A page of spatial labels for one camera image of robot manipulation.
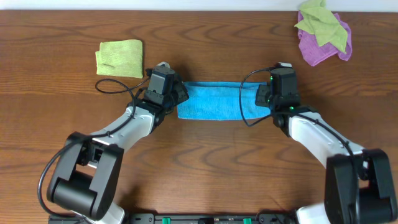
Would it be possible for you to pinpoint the blue microfiber cloth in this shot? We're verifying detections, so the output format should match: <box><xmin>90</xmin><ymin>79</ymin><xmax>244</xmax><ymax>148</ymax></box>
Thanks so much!
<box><xmin>177</xmin><ymin>82</ymin><xmax>270</xmax><ymax>121</ymax></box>

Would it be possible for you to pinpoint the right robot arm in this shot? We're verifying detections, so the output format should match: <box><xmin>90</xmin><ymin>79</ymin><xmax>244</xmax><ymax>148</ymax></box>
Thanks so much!
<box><xmin>256</xmin><ymin>84</ymin><xmax>397</xmax><ymax>223</ymax></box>

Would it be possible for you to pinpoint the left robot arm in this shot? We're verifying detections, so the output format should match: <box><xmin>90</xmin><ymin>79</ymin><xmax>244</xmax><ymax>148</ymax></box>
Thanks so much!
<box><xmin>47</xmin><ymin>74</ymin><xmax>189</xmax><ymax>223</ymax></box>

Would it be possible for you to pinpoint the folded green cloth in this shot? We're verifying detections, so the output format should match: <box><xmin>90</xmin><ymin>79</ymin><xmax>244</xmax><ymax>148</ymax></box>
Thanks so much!
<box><xmin>95</xmin><ymin>39</ymin><xmax>144</xmax><ymax>78</ymax></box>

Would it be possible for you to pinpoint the purple crumpled cloth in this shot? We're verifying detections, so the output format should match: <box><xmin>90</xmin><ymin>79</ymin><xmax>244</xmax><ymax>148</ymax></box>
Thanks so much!
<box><xmin>298</xmin><ymin>13</ymin><xmax>353</xmax><ymax>67</ymax></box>

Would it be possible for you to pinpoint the olive green crumpled cloth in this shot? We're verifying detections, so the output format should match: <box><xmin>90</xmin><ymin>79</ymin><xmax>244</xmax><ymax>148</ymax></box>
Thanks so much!
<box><xmin>295</xmin><ymin>0</ymin><xmax>348</xmax><ymax>54</ymax></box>

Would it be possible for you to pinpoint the right camera cable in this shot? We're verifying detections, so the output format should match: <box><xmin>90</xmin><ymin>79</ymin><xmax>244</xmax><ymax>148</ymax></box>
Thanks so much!
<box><xmin>238</xmin><ymin>67</ymin><xmax>361</xmax><ymax>224</ymax></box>

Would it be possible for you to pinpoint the camera cable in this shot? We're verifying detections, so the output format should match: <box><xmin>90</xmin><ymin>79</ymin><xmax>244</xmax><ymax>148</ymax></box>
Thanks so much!
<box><xmin>37</xmin><ymin>70</ymin><xmax>153</xmax><ymax>218</ymax></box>
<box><xmin>238</xmin><ymin>67</ymin><xmax>361</xmax><ymax>224</ymax></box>

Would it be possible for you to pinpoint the left camera cable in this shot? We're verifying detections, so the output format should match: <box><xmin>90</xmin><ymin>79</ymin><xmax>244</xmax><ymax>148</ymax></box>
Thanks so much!
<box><xmin>37</xmin><ymin>70</ymin><xmax>153</xmax><ymax>218</ymax></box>

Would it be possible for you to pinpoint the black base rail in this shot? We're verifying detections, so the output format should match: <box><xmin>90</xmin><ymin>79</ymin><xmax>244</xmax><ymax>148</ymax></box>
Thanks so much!
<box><xmin>48</xmin><ymin>213</ymin><xmax>298</xmax><ymax>224</ymax></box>

